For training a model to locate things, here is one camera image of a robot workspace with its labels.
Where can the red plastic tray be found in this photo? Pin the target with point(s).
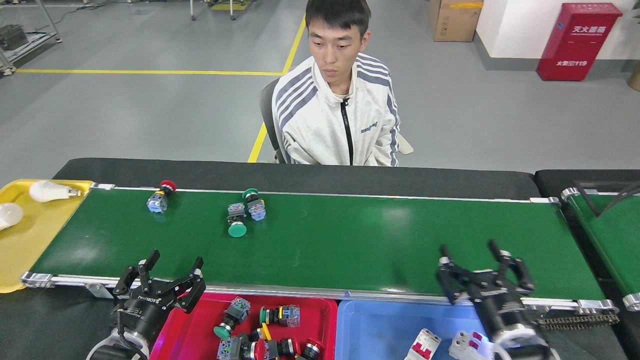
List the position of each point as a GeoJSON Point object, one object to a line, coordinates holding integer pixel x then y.
{"type": "Point", "coordinates": [195, 325]}

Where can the brown cardboard box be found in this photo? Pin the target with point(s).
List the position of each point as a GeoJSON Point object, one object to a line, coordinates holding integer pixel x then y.
{"type": "Point", "coordinates": [455, 22]}

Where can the red mushroom button switch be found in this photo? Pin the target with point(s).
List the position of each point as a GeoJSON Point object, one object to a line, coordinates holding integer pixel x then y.
{"type": "Point", "coordinates": [260, 350]}

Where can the person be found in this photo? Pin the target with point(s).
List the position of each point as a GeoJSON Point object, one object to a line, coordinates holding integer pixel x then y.
{"type": "Point", "coordinates": [335, 115]}

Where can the long green conveyor belt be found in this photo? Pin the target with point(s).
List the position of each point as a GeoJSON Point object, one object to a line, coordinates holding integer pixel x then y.
{"type": "Point", "coordinates": [350, 240]}

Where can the white light bulb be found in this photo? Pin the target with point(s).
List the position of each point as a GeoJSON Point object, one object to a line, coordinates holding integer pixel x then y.
{"type": "Point", "coordinates": [47, 191]}
{"type": "Point", "coordinates": [9, 216]}

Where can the potted green plant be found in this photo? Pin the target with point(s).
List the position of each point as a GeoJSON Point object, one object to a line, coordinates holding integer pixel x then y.
{"type": "Point", "coordinates": [636, 80]}

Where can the white circuit breaker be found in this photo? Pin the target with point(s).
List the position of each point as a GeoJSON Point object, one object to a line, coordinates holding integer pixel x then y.
{"type": "Point", "coordinates": [465, 347]}
{"type": "Point", "coordinates": [422, 345]}

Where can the green mushroom button switch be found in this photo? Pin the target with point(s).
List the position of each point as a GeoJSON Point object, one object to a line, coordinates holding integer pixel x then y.
{"type": "Point", "coordinates": [237, 229]}

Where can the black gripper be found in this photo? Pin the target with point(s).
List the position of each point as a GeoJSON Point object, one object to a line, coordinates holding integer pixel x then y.
{"type": "Point", "coordinates": [145, 315]}
{"type": "Point", "coordinates": [500, 310]}

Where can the black box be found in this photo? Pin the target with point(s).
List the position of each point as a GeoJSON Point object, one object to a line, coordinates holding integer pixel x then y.
{"type": "Point", "coordinates": [12, 36]}

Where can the blue plastic tray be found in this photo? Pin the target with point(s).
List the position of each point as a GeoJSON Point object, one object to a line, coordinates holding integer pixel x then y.
{"type": "Point", "coordinates": [380, 335]}

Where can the yellow plastic tray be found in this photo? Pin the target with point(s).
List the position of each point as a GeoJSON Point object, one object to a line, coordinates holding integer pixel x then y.
{"type": "Point", "coordinates": [30, 250]}

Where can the white wheeled stand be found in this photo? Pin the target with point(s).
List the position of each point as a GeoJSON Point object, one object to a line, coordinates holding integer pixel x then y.
{"type": "Point", "coordinates": [193, 16]}

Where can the red fire extinguisher box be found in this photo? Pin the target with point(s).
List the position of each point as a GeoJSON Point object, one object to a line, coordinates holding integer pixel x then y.
{"type": "Point", "coordinates": [577, 42]}

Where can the yellow push button switch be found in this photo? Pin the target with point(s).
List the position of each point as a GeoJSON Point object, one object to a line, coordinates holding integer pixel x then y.
{"type": "Point", "coordinates": [230, 348]}

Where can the grey office chair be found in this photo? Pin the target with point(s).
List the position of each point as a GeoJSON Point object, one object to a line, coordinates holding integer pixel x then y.
{"type": "Point", "coordinates": [267, 115]}

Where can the yellow flat floor panel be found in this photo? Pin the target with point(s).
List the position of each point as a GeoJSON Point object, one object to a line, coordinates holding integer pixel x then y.
{"type": "Point", "coordinates": [230, 5]}

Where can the short green conveyor belt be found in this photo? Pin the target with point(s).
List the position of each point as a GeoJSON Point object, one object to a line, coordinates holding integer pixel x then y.
{"type": "Point", "coordinates": [615, 245]}

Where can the metal frame cart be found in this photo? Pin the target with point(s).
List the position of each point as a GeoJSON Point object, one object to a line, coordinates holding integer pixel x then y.
{"type": "Point", "coordinates": [35, 40]}

